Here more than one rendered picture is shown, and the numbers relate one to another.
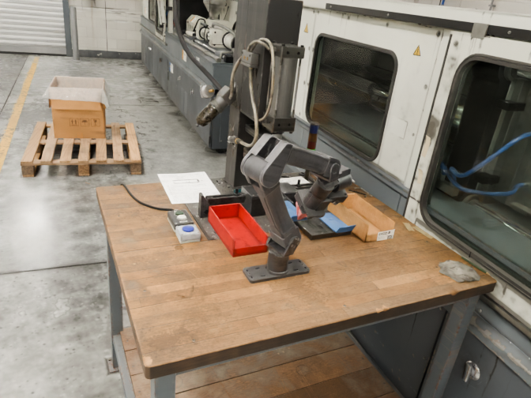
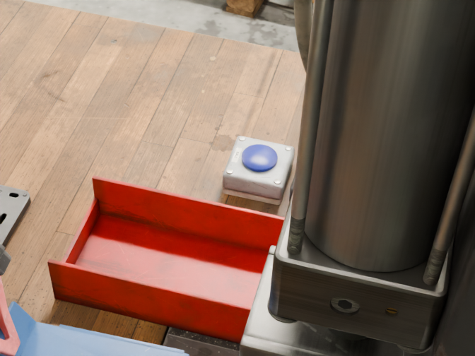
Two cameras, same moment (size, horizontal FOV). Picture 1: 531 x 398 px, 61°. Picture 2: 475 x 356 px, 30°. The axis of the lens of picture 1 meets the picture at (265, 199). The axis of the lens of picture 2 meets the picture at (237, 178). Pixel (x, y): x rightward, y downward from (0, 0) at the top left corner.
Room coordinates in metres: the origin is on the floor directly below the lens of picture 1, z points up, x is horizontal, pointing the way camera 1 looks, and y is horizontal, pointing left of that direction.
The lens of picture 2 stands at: (1.72, -0.30, 1.63)
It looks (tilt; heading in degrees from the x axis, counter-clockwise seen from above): 46 degrees down; 131
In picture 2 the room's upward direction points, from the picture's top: 2 degrees clockwise
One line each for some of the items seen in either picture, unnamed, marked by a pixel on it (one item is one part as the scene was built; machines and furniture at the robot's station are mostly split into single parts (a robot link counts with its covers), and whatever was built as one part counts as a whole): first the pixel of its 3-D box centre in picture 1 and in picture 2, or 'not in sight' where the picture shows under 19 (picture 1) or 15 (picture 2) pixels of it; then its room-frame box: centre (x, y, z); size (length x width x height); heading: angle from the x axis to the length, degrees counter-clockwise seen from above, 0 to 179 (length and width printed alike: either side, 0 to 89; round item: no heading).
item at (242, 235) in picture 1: (236, 227); (191, 263); (1.33, 0.09, 0.93); 0.25 x 0.12 x 0.06; 28
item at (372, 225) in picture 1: (359, 217); not in sight; (1.53, -0.36, 0.93); 0.25 x 0.13 x 0.08; 28
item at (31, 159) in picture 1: (85, 145); not in sight; (4.22, 1.86, 0.07); 1.20 x 1.00 x 0.14; 21
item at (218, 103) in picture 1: (219, 103); not in sight; (1.76, 0.23, 1.25); 0.19 x 0.07 x 0.19; 118
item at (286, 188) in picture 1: (270, 189); not in sight; (1.57, -0.02, 0.98); 0.20 x 0.10 x 0.01; 118
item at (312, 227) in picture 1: (320, 224); not in sight; (1.47, -0.21, 0.91); 0.17 x 0.16 x 0.02; 118
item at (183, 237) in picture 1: (187, 237); (258, 177); (1.29, 0.24, 0.90); 0.07 x 0.07 x 0.06; 28
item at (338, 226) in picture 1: (335, 219); not in sight; (1.47, -0.26, 0.93); 0.15 x 0.07 x 0.03; 29
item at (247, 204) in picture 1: (269, 200); not in sight; (1.57, -0.02, 0.94); 0.20 x 0.10 x 0.07; 118
